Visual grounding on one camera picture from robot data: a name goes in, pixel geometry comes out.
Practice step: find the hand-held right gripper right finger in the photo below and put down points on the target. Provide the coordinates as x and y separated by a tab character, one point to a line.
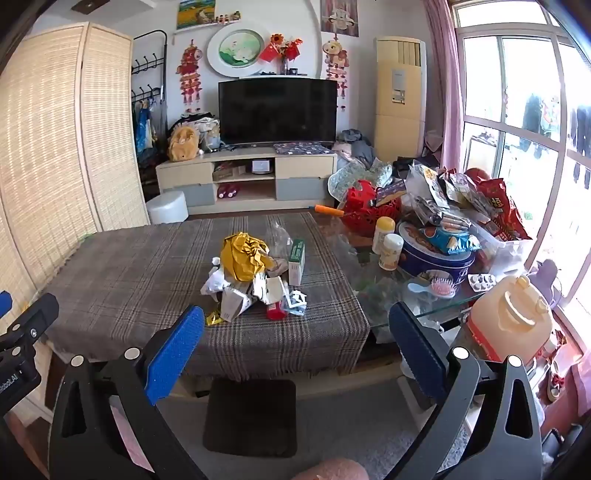
415	353

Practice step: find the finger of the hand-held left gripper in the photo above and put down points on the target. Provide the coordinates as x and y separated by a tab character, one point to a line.
34	323
4	304

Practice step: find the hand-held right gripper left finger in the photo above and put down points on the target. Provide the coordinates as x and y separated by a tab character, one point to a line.
175	355

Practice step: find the dark trash bin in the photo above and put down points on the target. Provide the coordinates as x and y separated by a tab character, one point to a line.
249	415

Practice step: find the red plastic bottle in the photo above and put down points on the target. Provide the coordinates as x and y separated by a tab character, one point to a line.
276	313

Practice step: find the pink hairbrush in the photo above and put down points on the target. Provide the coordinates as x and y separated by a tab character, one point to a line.
441	288

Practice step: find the torn white cardboard box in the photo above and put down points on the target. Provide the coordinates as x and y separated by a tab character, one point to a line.
235	302

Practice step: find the plaid fringed tablecloth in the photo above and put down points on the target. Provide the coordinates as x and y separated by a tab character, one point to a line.
138	277

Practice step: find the blue round cookie tin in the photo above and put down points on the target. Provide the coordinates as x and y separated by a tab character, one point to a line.
434	267

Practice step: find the orange plastic jug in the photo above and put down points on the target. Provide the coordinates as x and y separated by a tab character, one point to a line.
503	323

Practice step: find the pill blister pack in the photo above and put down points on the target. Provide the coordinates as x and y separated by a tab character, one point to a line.
481	282

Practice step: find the white crumpled carton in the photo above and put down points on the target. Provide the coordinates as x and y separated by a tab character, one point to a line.
270	288

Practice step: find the yellow crumpled bag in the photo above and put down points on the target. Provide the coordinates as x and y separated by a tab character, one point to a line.
240	258

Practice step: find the blue snack bag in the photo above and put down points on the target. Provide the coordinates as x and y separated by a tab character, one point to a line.
450	240

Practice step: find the white bottle yellow lid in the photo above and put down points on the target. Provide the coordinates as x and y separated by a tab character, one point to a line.
383	230

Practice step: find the white and blue crumpled wrapper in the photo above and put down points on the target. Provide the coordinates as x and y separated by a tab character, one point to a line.
294	303

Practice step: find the person's right leg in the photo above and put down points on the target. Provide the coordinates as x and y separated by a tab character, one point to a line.
337	470

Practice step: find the white shoe red bow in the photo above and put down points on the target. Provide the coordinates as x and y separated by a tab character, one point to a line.
556	383

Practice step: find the red plastic basket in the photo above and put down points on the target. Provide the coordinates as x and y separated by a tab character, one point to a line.
364	217

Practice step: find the green and white carton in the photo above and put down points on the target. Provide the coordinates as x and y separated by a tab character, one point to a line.
296	265

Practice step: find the white round stool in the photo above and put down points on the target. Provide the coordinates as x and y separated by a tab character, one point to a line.
167	207

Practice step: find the purple plush toy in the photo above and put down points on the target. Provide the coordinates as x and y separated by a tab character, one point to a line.
547	277

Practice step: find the clear plastic wrapper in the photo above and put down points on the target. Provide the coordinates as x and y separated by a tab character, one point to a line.
279	240

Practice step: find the pile of snack packets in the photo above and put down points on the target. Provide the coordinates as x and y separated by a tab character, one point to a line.
438	194

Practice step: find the red slippers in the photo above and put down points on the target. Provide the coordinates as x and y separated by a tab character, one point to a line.
226	190

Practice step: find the large red plastic bag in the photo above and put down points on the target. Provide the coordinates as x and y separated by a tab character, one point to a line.
501	203

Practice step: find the bamboo folding screen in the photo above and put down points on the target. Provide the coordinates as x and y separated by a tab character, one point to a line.
55	138

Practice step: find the floral cloth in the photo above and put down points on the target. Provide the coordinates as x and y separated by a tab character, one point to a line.
364	177

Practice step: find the yellow plush backpack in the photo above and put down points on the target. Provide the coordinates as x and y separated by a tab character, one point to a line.
182	145

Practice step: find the pile of grey clothes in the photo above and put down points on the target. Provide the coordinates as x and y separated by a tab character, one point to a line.
358	147

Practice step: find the beige TV stand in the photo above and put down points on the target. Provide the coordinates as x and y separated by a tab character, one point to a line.
300	167

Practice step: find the blue hanging clothes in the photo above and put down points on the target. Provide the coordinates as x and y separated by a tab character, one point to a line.
143	129

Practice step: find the cream standing air conditioner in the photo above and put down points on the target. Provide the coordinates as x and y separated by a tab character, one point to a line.
399	129

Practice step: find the pile of light clothes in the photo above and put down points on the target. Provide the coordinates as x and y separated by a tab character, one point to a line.
205	127

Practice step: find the dark patterned folded cloth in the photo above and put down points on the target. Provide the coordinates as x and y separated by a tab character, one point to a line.
302	147

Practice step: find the black television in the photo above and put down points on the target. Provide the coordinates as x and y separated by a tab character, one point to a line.
277	110

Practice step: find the black coat rack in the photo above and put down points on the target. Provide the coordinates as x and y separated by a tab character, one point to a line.
147	69

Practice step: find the large window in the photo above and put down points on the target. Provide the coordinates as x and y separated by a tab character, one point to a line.
508	92

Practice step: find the pink curtain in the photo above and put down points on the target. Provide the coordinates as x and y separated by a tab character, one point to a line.
445	69

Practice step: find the red hanging ornament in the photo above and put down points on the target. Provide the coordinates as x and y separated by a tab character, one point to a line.
334	57
188	62

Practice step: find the artificial flower bouquet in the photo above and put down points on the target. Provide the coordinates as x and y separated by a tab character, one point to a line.
277	44

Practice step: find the landscape painting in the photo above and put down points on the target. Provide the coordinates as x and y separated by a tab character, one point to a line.
196	14

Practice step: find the round framed wall picture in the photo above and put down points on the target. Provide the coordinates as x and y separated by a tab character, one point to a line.
238	48

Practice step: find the wall poster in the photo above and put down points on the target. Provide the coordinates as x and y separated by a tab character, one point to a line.
339	18

